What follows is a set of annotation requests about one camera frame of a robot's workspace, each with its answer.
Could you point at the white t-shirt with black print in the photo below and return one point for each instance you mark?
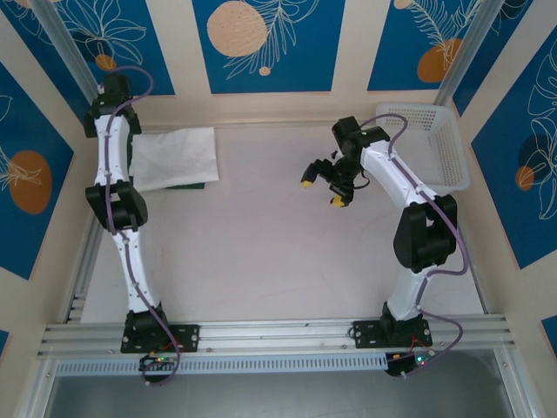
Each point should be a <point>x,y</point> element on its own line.
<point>178,157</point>

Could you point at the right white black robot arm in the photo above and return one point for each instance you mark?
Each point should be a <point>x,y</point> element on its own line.
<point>426,235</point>

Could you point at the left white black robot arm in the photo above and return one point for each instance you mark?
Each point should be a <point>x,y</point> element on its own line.
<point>115,204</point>

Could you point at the white perforated plastic basket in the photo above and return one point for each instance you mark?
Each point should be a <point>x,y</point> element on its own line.
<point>448,148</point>

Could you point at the folded green t-shirt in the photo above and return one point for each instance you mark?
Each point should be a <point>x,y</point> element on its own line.
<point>187,187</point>

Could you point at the small controller circuit board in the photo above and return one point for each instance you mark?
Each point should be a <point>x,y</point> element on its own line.
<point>156,360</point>
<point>409,363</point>

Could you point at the grey metal plate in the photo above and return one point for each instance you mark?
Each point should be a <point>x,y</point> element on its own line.
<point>278,398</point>

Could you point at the aluminium corner post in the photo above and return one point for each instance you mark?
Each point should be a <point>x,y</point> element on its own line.
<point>65,41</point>
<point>466,52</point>

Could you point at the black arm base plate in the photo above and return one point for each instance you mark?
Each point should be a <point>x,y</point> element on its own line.
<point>365,333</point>
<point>187,337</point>

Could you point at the aluminium profile mounting rail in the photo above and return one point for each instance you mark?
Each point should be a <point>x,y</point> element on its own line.
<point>270,333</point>

